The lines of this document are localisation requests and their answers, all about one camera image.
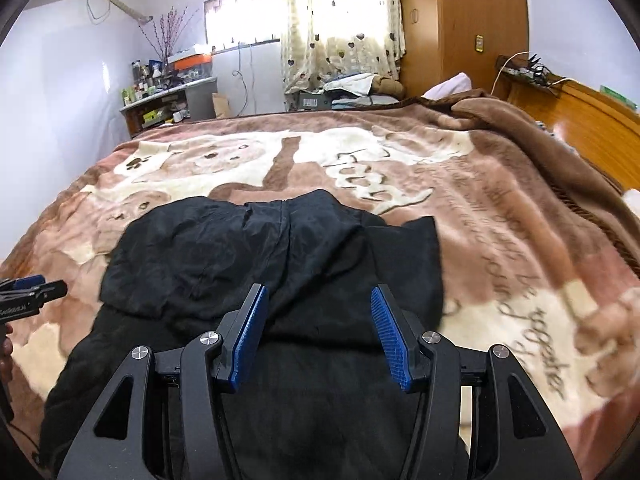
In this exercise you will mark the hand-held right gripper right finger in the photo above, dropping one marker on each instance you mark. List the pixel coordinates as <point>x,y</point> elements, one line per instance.
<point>392,340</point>

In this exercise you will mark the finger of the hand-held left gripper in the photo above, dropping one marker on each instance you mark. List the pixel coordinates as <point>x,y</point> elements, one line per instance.
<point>27,280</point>
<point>50,291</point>

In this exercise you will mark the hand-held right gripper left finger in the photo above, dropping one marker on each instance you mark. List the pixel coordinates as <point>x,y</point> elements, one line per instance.
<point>245,340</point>

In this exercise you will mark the black puffer jacket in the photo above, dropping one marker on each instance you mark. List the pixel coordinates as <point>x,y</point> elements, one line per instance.
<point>300,270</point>

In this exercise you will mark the pile of clothes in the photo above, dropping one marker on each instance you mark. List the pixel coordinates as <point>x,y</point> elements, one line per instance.
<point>350,87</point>

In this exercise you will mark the brown printed blanket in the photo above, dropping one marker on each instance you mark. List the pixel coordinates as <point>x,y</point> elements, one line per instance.
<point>500,220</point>

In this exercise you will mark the wooden desk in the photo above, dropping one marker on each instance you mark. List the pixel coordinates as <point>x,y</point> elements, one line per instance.
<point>165,110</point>

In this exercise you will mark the group of bottles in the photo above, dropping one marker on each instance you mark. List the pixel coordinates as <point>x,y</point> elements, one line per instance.
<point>142,82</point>

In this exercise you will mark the brown paper bag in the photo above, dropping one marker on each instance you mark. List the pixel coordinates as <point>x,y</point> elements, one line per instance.
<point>220,106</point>

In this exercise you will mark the grey box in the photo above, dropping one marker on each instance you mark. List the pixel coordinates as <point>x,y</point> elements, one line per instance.
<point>307,101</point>

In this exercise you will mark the brown stuffed toy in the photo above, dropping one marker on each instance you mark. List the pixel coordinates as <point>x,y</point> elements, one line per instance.
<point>390,87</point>

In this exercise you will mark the floral cloth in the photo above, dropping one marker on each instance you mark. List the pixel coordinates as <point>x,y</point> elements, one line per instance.
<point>549,134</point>

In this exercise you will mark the pink pillow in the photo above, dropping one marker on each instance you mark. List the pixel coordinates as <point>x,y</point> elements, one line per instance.
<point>452,85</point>

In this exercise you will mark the orange storage box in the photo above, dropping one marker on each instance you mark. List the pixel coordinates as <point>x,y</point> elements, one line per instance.
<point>192,65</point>

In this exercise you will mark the pink flower branches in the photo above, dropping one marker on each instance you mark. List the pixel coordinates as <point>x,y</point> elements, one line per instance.
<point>165,35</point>

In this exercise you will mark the wooden headboard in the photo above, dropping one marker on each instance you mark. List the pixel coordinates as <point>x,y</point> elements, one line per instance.
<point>600,130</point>

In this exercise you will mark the power strip with plugs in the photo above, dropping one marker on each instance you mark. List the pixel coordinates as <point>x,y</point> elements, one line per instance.
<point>532,72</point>

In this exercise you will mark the window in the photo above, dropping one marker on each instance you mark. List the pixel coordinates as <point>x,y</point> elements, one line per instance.
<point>240,20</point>

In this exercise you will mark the wooden wardrobe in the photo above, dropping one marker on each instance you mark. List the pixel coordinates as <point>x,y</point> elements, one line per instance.
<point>450,20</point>

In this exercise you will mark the green packet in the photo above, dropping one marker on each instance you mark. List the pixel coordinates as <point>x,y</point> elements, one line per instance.
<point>619,96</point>

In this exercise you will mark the heart print curtain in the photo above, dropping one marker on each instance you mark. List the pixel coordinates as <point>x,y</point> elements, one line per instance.
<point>345,10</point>

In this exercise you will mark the beige wall bracket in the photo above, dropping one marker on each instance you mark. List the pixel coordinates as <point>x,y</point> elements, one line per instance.
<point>125,7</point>

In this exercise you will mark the wall switch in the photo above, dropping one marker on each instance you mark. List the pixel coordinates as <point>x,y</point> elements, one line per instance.
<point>479,43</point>

